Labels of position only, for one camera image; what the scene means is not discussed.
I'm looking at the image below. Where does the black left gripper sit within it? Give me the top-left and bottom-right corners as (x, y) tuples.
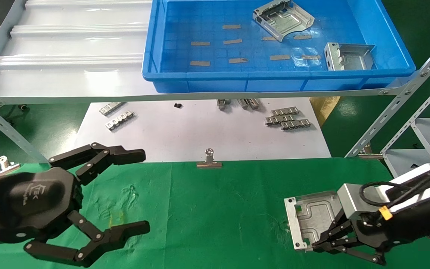
(0, 142), (151, 268)

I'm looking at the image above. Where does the brown cardboard piece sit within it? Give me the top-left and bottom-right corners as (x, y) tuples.
(309, 97), (340, 128)

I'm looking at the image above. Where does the white corrugated shelf panel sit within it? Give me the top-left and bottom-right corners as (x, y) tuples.
(0, 0), (423, 101)

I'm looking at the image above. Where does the box shaped sheet metal part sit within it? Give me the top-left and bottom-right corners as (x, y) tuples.
(324, 42), (375, 71)

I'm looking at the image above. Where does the blue plastic bin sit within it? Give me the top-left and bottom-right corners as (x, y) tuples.
(142, 0), (417, 93)

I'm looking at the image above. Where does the orange cable tag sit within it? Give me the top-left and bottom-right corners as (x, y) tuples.
(378, 205), (393, 221)

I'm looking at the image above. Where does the white paper sheet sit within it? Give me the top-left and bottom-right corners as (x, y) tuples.
(74, 98), (332, 164)

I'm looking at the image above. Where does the grey slotted angle post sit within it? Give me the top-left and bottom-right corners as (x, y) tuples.
(0, 96), (50, 165)
(345, 30), (430, 158)
(380, 70), (430, 154)

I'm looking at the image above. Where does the green table cloth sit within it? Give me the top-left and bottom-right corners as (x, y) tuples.
(0, 158), (430, 269)

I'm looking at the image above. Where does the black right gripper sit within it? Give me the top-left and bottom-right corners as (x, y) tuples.
(311, 191), (430, 266)

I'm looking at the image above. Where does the grey metal side shelf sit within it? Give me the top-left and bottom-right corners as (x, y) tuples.
(383, 118), (430, 178)

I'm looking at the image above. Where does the curved sheet metal bracket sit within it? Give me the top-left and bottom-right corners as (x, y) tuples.
(252, 0), (315, 43)
(284, 191), (344, 251)

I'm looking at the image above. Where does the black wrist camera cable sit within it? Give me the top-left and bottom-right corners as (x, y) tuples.
(360, 163), (430, 211)

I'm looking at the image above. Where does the clear plastic bag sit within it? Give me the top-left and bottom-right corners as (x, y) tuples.
(292, 47), (322, 68)

